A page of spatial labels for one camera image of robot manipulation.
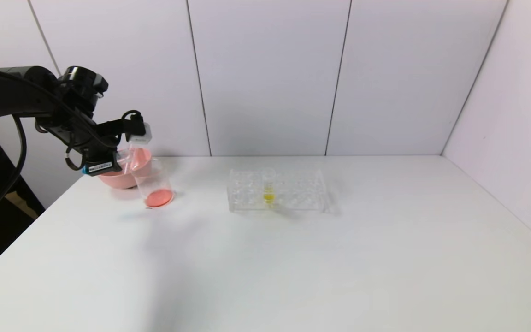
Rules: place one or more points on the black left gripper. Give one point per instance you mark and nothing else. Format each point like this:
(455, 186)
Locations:
(101, 166)

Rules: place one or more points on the blue pigment test tube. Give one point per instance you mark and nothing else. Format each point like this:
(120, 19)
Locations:
(125, 165)

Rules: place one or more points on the red pigment test tube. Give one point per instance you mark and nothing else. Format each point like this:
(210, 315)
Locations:
(135, 148)

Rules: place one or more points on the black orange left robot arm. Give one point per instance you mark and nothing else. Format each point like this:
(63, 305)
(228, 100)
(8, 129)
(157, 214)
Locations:
(35, 101)

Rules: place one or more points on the yellow pigment test tube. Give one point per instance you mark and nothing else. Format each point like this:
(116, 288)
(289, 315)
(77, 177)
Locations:
(268, 197)

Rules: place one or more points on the clear acrylic test tube rack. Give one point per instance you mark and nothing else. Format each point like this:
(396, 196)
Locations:
(293, 198)

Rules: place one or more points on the pink bowl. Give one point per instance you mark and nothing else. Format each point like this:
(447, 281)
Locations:
(122, 180)

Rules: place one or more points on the clear glass beaker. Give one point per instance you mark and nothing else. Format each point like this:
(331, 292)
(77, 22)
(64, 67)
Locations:
(157, 196)

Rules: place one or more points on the dark background furniture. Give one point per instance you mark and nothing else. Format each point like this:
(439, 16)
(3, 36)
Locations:
(2, 221)

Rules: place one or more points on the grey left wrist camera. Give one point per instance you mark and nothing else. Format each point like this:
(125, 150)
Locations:
(140, 133)

